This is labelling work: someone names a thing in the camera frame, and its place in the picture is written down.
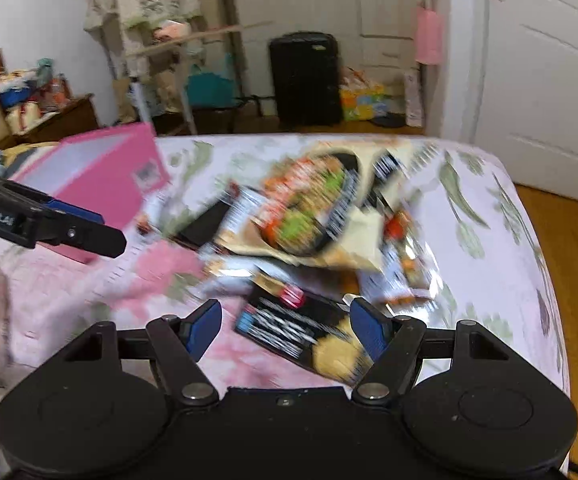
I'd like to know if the black suitcase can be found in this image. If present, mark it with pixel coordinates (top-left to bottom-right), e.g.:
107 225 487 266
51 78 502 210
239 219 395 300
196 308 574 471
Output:
269 32 342 128

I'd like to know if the teal bag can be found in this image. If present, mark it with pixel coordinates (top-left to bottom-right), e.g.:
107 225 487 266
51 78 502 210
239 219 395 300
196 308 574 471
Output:
186 55 236 109

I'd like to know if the pink storage box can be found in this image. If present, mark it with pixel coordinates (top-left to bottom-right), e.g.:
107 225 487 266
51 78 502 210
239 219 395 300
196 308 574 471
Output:
9 122 172 266

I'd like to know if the white door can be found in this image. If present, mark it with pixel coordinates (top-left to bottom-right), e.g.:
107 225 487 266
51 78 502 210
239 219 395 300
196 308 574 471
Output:
484 0 578 207

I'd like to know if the small black snack packet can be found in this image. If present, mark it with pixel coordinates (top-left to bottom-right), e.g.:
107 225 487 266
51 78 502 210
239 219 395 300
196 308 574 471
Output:
175 199 236 249

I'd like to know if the black cookie packet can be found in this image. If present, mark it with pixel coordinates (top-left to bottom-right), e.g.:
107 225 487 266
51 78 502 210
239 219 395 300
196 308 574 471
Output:
234 280 376 376

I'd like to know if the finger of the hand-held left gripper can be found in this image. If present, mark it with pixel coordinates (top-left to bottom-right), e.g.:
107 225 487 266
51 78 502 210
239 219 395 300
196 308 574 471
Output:
44 199 106 226
33 209 128 259

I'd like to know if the pink hanging bag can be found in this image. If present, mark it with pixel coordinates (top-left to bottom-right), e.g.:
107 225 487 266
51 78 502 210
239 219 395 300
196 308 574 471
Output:
415 7 444 65

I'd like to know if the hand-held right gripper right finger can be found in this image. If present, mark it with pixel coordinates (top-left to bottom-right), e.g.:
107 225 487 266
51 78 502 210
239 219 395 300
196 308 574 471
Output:
350 296 512 406

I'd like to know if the clutter on nightstand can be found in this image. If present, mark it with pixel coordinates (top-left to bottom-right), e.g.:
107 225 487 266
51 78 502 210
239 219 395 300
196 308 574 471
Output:
0 57 72 133

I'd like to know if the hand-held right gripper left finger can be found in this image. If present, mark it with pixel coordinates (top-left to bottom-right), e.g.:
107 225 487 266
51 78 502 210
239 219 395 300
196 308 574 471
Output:
64 299 223 407

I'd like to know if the large beige snack bag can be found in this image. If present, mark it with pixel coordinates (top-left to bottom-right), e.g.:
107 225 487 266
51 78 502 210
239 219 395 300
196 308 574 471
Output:
214 142 414 268

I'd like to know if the clear coated peanut bag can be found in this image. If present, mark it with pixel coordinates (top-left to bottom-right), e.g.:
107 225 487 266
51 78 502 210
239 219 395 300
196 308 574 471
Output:
359 210 450 311

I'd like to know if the tall white box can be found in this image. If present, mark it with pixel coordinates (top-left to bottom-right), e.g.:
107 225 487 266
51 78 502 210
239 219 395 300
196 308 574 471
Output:
404 70 426 129

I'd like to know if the wooden rack slat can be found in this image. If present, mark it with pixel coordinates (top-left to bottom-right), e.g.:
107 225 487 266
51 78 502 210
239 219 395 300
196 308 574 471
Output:
128 21 276 57

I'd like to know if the yellow green carton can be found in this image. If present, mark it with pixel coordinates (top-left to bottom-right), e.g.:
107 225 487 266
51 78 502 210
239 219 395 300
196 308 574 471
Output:
339 67 387 122

